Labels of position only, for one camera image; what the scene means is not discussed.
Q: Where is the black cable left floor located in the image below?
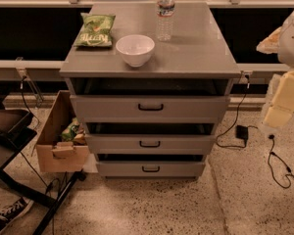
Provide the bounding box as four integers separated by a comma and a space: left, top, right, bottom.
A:
19, 75, 62, 235

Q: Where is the black cable right floor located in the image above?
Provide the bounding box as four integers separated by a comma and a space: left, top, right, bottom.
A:
215, 75, 294, 190

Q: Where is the black rolling cart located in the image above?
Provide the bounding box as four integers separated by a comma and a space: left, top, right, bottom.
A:
0, 89, 85, 235

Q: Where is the white ceramic bowl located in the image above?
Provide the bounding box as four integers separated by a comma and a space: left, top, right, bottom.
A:
116, 34, 155, 68

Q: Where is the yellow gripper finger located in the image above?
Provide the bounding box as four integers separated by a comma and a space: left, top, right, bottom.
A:
263, 70, 294, 128

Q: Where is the black white sneaker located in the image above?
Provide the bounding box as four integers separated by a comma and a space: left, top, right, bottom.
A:
0, 197, 33, 234

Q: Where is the grey drawer cabinet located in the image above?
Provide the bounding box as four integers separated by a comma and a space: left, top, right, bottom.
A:
60, 2, 240, 166

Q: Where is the grey drawer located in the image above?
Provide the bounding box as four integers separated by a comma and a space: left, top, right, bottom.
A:
97, 162, 205, 178
85, 134, 215, 155
71, 95, 229, 123

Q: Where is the black power adapter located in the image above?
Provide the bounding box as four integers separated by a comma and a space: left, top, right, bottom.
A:
235, 125, 249, 141

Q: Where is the green chip bag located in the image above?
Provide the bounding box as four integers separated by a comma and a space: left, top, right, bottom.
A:
74, 13, 116, 47

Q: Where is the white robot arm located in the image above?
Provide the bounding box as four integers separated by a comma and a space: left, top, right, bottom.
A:
263, 11, 294, 128

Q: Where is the cardboard box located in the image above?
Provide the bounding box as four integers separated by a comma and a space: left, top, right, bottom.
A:
35, 91, 89, 172

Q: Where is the grey top drawer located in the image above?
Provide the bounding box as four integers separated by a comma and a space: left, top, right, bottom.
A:
71, 95, 229, 123

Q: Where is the green snack bag in box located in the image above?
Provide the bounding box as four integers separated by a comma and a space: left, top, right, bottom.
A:
61, 117, 79, 142

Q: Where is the grey metal railing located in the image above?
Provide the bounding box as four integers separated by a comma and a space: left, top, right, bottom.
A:
0, 0, 294, 92

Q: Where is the grey bottom drawer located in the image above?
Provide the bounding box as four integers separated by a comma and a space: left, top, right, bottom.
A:
97, 162, 205, 178

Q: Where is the clear plastic water bottle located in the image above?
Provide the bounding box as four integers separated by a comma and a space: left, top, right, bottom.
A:
157, 0, 175, 41

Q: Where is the black cable floor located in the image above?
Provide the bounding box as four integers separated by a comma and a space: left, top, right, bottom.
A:
19, 75, 62, 235
215, 75, 294, 190

